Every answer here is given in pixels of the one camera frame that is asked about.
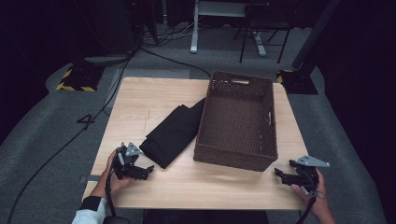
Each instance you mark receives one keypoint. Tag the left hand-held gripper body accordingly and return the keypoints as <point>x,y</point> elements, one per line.
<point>126,161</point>

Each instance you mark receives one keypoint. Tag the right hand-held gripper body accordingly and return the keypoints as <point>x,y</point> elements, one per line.
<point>308,175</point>

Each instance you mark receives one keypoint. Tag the black cloth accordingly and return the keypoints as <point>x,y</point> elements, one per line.
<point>172,133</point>

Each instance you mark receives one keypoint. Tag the brown woven basket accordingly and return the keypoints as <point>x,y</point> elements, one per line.
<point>236,124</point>

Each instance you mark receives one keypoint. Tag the person's right hand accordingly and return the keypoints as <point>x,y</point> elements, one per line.
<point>320,199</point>

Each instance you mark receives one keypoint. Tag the person's left hand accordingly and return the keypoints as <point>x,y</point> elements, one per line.
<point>109,183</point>

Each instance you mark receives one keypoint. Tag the grey tape strip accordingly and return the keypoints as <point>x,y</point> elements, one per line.
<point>91,178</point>

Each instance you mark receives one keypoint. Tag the striped-edge black stand base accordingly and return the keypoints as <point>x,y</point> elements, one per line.
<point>82,77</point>
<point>299,82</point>

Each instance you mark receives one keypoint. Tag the dark cabinet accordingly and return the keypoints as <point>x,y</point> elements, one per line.
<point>109,28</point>

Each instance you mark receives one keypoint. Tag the black chair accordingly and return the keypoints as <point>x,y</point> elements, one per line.
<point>267,21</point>

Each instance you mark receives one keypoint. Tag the dark slanted post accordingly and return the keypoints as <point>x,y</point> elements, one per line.
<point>314,34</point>

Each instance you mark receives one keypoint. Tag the white desk frame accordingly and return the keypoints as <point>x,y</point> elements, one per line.
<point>195,31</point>

